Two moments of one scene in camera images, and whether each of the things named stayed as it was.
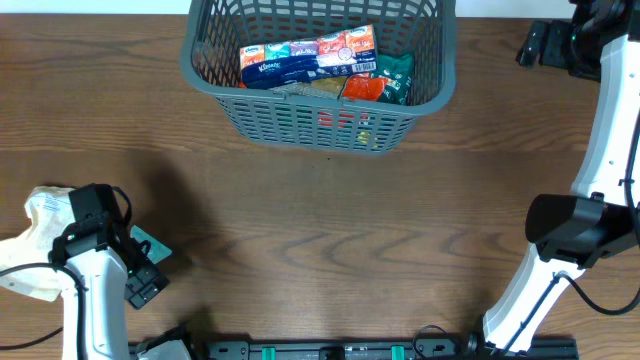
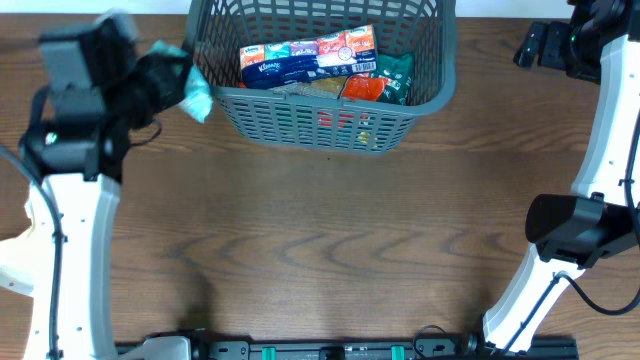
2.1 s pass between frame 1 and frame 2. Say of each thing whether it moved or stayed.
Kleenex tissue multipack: stayed
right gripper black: stayed
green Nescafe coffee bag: stayed
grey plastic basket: stayed
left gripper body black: moved
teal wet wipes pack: moved
